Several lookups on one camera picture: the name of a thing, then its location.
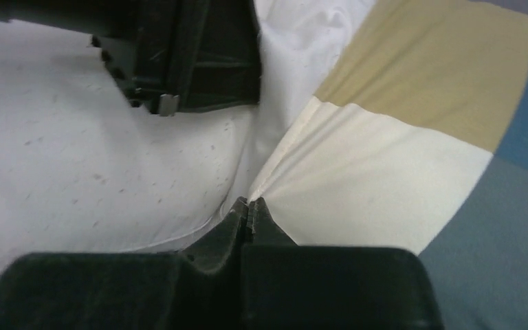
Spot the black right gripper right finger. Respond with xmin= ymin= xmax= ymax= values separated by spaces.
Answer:
xmin=241 ymin=199 xmax=444 ymax=329

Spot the white pillow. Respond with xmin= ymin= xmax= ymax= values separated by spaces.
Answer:
xmin=0 ymin=1 xmax=374 ymax=273

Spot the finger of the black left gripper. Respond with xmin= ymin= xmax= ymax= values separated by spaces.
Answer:
xmin=0 ymin=0 xmax=262 ymax=116

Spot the blue beige white pillowcase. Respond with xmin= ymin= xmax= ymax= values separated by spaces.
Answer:
xmin=250 ymin=1 xmax=528 ymax=329

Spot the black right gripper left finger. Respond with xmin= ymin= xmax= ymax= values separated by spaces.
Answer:
xmin=0 ymin=198 xmax=248 ymax=329

